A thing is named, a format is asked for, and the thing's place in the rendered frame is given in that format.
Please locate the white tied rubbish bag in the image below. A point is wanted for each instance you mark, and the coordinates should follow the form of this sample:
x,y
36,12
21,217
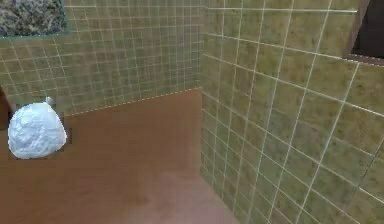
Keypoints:
x,y
35,131

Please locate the dark brown cabinet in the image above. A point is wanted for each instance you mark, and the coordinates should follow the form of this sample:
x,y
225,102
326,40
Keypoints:
x,y
4,111

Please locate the brown framed dark window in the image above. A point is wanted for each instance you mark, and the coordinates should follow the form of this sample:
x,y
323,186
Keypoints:
x,y
370,30

